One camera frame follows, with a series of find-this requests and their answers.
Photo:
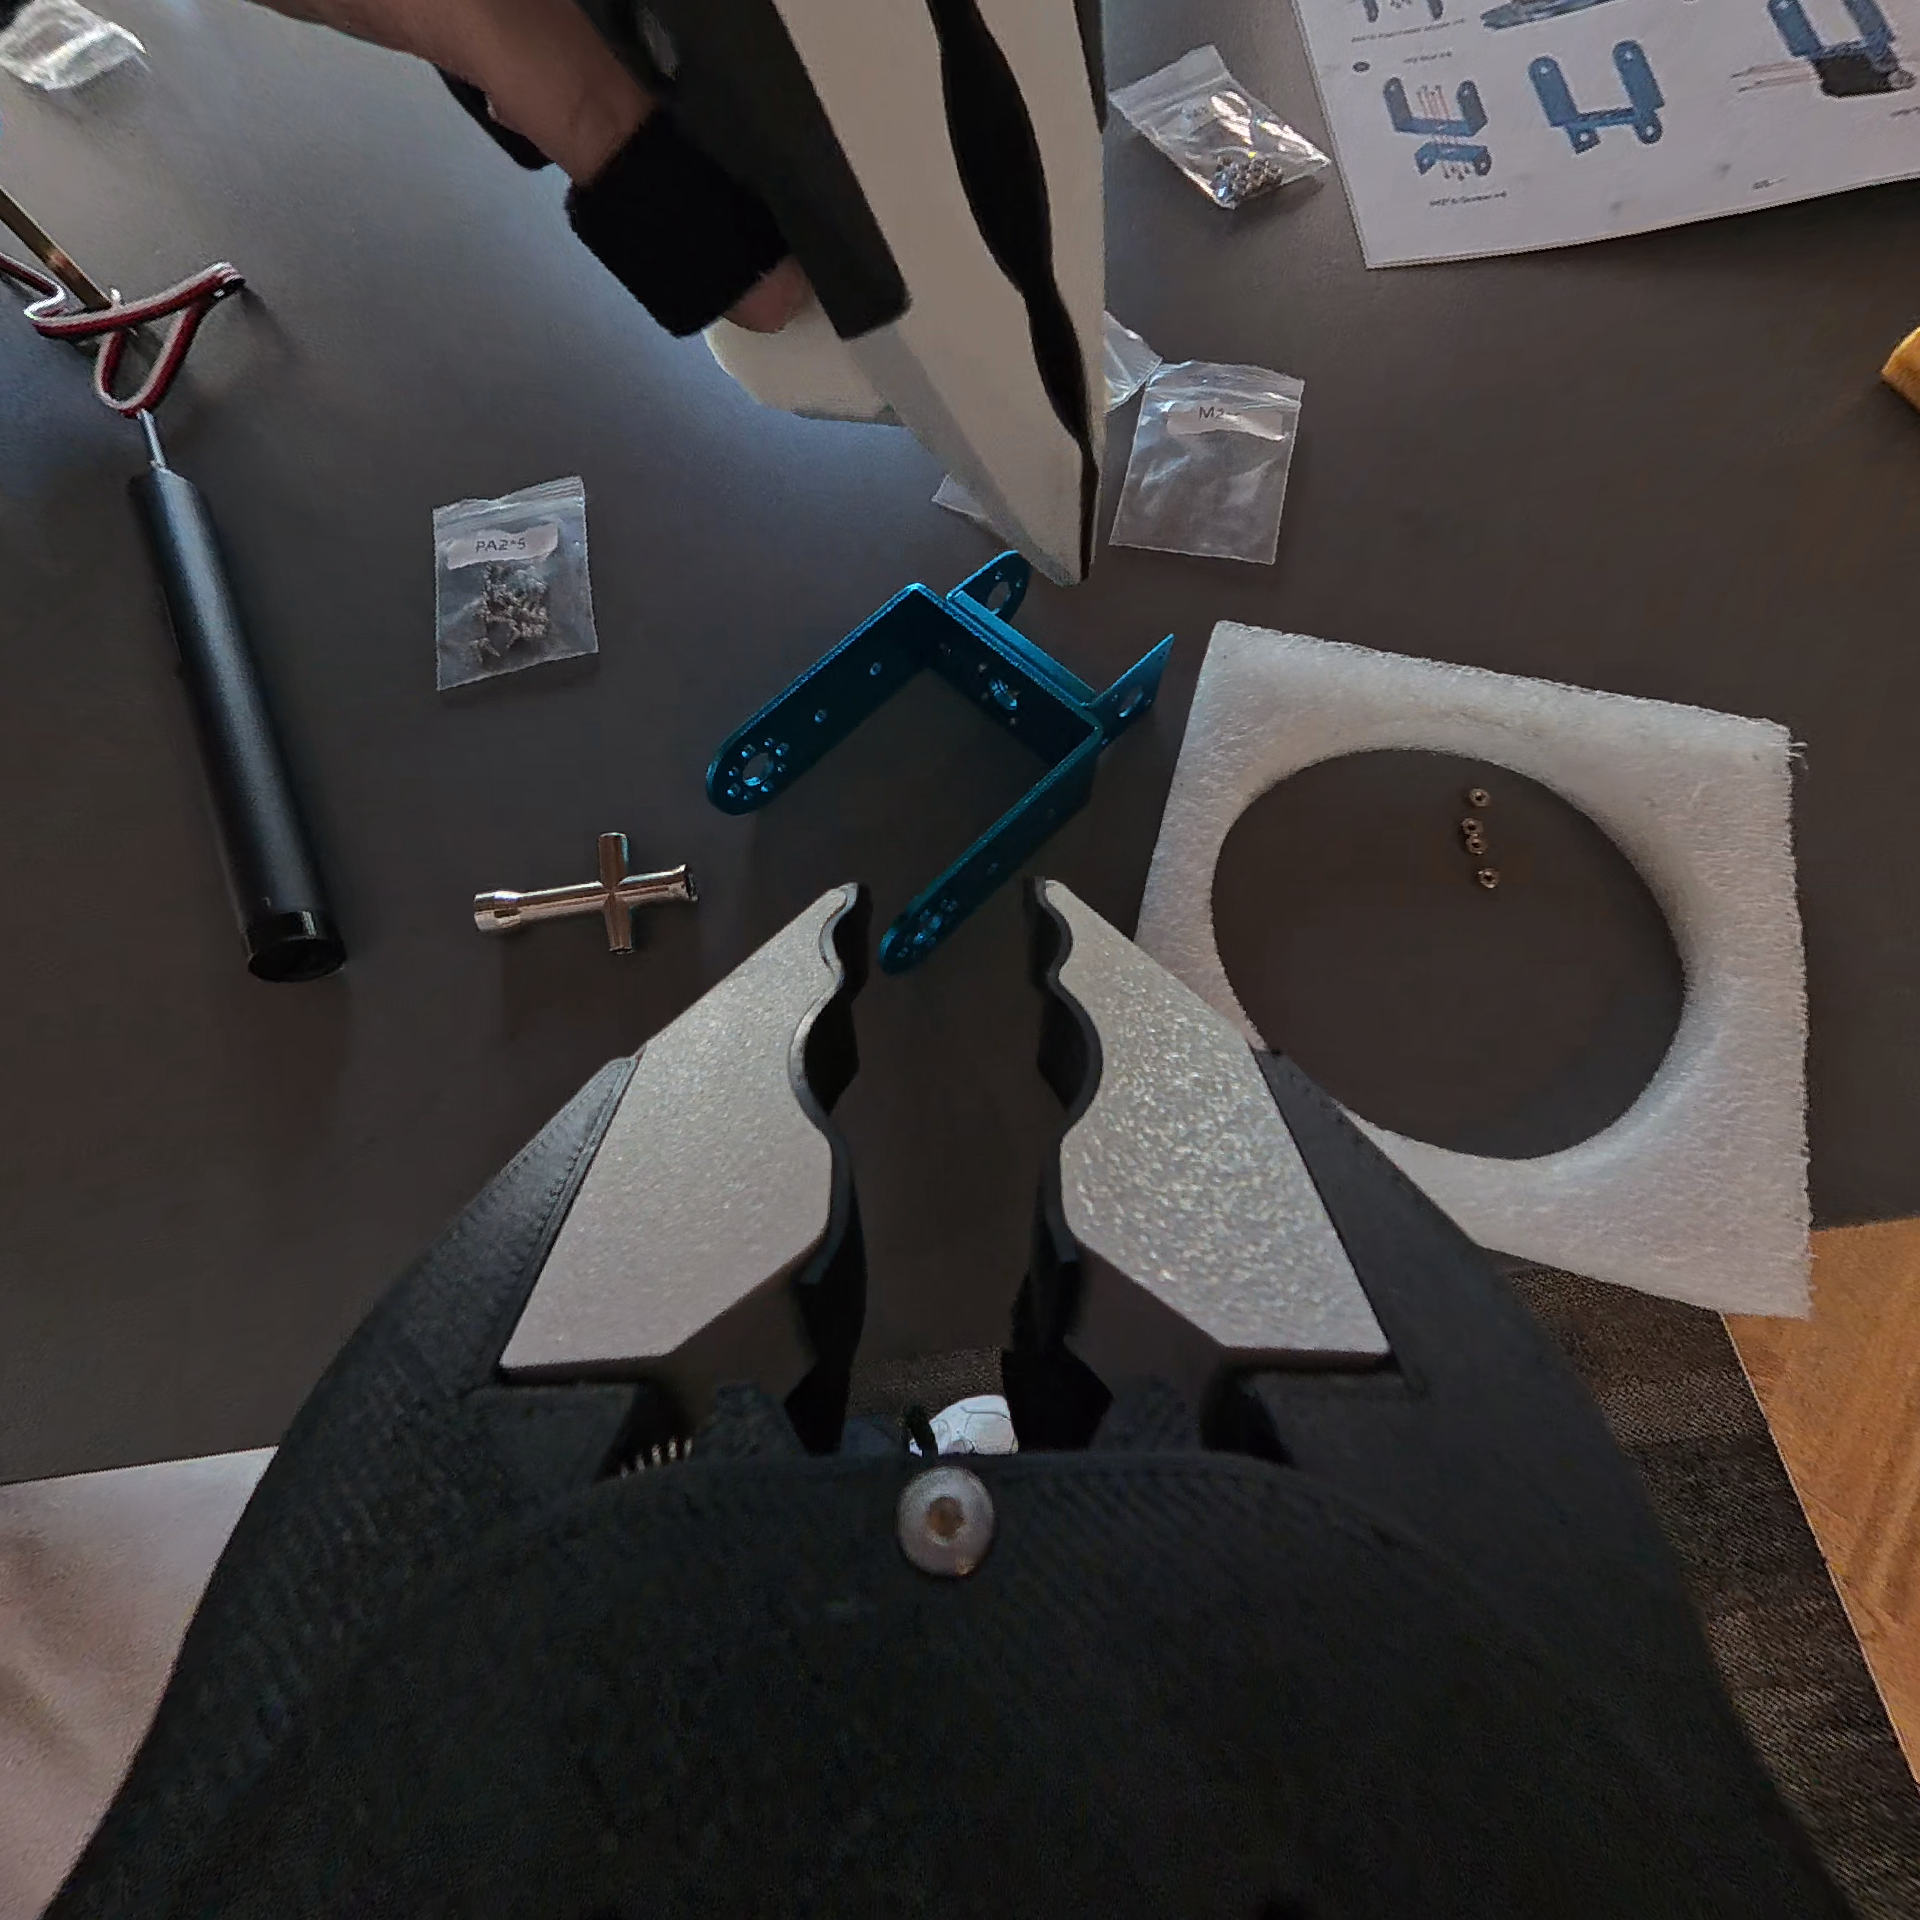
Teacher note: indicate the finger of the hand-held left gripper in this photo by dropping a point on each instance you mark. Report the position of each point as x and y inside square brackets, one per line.
[1084, 180]
[884, 89]

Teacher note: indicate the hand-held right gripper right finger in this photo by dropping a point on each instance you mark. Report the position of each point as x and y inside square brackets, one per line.
[1200, 1200]

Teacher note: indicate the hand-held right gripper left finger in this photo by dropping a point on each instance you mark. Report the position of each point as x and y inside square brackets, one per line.
[675, 1200]

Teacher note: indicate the silver cross wrench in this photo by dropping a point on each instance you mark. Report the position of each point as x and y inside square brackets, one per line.
[616, 891]

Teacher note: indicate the blue metal bracket assembly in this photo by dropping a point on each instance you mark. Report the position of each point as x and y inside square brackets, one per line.
[1035, 809]

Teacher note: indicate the dark grey desk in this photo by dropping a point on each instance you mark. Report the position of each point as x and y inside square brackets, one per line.
[374, 1125]

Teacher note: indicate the person's left hand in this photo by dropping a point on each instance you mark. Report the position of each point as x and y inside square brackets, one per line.
[494, 76]

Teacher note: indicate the clear bag of round nuts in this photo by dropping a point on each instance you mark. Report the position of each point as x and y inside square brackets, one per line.
[1213, 129]

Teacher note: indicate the clear bag of small nuts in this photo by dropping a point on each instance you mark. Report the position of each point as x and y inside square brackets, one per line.
[1126, 359]

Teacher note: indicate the clear bag with white label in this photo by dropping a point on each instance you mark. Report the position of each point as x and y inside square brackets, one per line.
[1200, 495]

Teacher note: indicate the small clear bag of screws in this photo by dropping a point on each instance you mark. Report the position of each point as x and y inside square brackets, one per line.
[509, 600]

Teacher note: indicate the printed instruction sheet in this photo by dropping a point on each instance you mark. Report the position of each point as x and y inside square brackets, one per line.
[1650, 164]

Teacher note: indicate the brass rod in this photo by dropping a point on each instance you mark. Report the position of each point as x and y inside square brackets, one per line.
[53, 242]

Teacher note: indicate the clear plastic bag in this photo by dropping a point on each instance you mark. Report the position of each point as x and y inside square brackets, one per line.
[67, 44]

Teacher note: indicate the yellow object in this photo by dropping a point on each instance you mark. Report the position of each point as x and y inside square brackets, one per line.
[1904, 376]

